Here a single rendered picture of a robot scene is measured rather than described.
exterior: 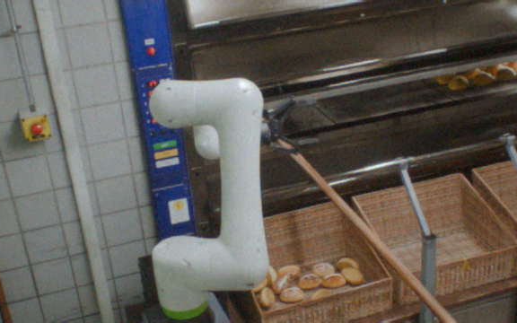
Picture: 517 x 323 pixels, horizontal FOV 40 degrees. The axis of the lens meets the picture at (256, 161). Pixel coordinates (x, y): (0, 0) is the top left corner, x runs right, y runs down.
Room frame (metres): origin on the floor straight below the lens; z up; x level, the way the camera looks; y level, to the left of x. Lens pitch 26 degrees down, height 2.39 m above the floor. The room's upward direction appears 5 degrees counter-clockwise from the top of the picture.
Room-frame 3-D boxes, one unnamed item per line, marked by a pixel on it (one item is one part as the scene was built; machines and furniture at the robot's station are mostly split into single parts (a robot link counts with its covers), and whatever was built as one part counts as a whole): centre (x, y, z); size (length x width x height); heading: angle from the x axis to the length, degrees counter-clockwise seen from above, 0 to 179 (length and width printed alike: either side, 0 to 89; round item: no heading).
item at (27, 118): (2.38, 0.78, 1.46); 0.10 x 0.07 x 0.10; 106
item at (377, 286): (2.41, -0.16, 0.72); 0.56 x 0.49 x 0.28; 107
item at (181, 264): (1.51, 0.21, 1.36); 0.16 x 0.13 x 0.19; 83
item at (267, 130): (2.08, -0.05, 1.49); 0.09 x 0.07 x 0.08; 106
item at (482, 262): (2.58, -0.73, 0.72); 0.56 x 0.49 x 0.28; 105
